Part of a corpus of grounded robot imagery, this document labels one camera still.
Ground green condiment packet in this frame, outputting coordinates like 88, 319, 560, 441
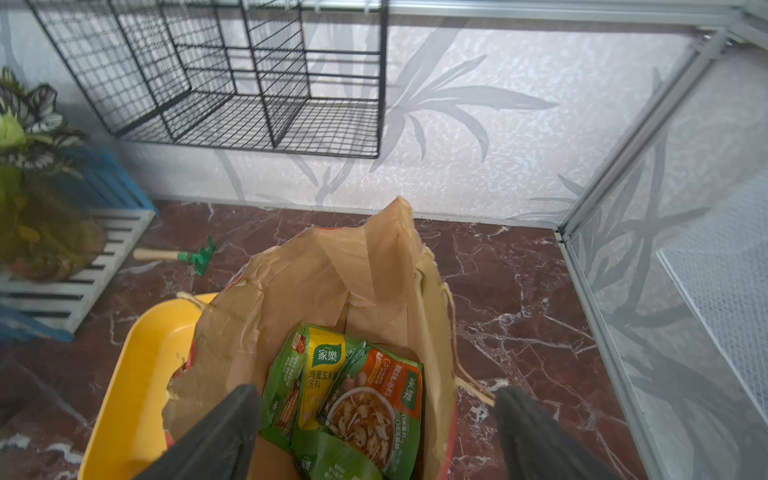
260, 325, 382, 479

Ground red paper bag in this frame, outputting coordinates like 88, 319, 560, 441
162, 198, 494, 479

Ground white wire basket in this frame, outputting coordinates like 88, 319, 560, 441
657, 172, 767, 419

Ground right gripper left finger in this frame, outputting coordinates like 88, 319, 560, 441
137, 384, 261, 479

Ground small green rake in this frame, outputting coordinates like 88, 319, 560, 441
132, 237, 216, 277

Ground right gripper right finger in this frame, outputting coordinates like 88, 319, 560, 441
494, 386, 618, 480

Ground yellow plastic tray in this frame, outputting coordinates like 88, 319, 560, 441
78, 293, 215, 479

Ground black wire basket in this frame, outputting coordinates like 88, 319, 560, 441
29, 1, 389, 159

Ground potted artificial plant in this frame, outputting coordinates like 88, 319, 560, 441
1, 66, 107, 283

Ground orange soup packet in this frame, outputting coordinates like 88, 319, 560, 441
318, 343, 424, 479

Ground blue white wooden crate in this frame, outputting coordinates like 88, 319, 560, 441
1, 148, 157, 343

